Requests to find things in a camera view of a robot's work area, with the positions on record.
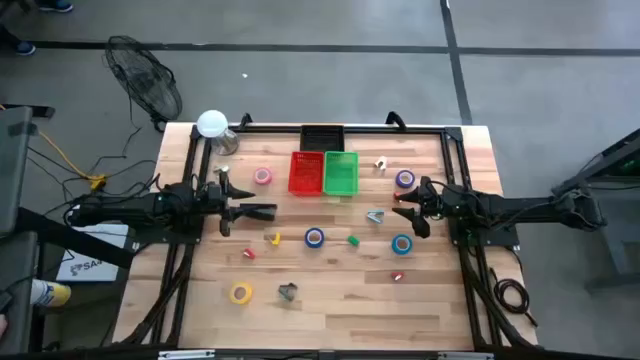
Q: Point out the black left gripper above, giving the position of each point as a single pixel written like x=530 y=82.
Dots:
x=214 y=197

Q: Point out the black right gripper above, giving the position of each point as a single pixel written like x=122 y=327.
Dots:
x=440 y=202

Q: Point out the person's leg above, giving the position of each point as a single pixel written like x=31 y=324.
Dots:
x=6 y=35

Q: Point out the red mini stapler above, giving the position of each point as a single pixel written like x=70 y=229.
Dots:
x=397 y=196
x=397 y=276
x=248 y=254

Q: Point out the black staple remover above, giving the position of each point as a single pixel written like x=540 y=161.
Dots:
x=287 y=292

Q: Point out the black aluminium table frame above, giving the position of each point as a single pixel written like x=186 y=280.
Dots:
x=400 y=130

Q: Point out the purple tape roll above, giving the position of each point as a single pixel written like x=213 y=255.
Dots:
x=398 y=179

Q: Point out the white staple remover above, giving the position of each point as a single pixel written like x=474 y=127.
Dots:
x=381 y=163

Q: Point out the red plastic basket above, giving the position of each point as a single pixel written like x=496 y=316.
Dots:
x=306 y=175

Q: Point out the pink tape roll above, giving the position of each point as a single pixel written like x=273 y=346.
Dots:
x=256 y=176

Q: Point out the green mini stapler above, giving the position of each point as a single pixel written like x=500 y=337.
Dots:
x=353 y=240

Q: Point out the white dome table lamp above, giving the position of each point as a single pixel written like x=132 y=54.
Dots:
x=212 y=123

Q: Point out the light blue tape roll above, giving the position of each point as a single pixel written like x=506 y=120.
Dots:
x=394 y=244

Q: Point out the silver metal bracket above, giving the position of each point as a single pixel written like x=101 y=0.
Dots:
x=186 y=354
x=465 y=356

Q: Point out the black stand bar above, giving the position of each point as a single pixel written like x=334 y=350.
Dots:
x=75 y=237

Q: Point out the dark blue tape roll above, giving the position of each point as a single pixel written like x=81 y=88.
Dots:
x=307 y=238

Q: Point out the black plastic basket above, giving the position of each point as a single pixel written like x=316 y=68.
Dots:
x=322 y=140

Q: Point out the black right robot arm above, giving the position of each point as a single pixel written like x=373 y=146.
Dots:
x=525 y=206

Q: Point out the yellow staple remover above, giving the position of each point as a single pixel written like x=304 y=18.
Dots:
x=276 y=239

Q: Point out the green plastic basket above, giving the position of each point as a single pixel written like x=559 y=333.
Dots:
x=341 y=175

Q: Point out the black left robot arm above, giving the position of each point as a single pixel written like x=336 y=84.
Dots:
x=140 y=207

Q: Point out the white printed box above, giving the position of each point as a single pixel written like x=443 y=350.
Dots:
x=90 y=270

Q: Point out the grey cabinet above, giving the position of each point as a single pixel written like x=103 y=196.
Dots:
x=15 y=170
x=17 y=295

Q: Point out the yellow and white spray can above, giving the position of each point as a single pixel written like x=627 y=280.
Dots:
x=52 y=294

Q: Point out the grey metal cart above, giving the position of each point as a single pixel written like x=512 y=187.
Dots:
x=615 y=235

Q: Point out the person's blue shoe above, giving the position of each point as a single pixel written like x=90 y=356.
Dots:
x=56 y=6
x=25 y=48

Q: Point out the black floor fan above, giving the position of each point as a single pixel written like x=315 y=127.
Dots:
x=145 y=80

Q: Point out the yellow tape roll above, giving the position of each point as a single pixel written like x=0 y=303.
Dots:
x=232 y=293

